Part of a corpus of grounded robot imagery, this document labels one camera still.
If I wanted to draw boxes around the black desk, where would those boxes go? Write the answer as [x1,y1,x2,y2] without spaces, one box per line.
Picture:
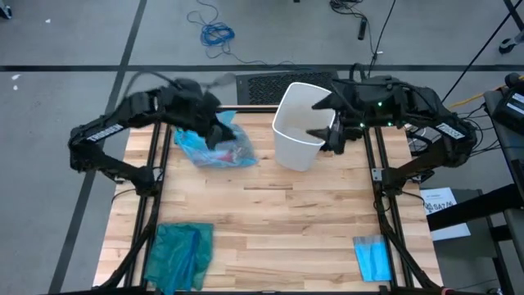
[482,88,524,193]

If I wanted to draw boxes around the dark grey desk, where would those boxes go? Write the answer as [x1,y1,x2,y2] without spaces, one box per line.
[420,183,524,271]

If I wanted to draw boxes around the black round knob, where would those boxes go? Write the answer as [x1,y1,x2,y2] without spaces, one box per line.
[504,72,523,89]

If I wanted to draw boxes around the blue folded plastic bag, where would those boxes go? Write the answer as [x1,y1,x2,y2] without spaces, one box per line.
[352,234,393,283]

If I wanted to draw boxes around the white paper sheet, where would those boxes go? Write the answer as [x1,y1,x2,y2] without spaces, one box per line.
[420,187,472,242]

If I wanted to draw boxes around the blue coiled cable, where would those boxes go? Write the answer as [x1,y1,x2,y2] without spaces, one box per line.
[186,0,296,69]

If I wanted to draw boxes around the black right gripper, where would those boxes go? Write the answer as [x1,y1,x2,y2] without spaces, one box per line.
[305,75,396,155]

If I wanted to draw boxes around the black cable bundle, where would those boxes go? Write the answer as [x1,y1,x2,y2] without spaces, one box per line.
[329,0,365,20]

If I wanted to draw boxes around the black perforated computer case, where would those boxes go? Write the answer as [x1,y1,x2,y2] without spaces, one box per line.
[236,71,341,106]

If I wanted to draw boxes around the white plastic trash bin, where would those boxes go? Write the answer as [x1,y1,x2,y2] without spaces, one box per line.
[272,81,337,172]

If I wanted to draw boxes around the yellow cable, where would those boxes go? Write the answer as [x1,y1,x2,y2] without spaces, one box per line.
[448,75,524,110]

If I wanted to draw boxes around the black aluminium table frame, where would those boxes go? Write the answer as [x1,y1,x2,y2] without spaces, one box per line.
[92,105,451,295]

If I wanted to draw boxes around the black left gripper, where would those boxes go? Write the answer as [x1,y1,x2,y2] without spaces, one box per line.
[179,81,237,151]

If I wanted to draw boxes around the black box with labels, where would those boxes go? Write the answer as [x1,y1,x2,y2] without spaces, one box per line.
[492,90,524,124]

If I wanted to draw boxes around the thin black hanging cable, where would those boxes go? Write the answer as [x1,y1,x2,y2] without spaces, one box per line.
[366,0,397,79]
[440,0,524,103]

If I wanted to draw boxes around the large teal plastic bag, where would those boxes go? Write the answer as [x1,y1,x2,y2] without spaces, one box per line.
[143,222,215,295]

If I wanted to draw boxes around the light blue bin liner bag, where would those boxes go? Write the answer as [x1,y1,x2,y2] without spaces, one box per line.
[174,110,260,169]

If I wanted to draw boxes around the black beam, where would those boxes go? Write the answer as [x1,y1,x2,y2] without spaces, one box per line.
[425,183,524,233]

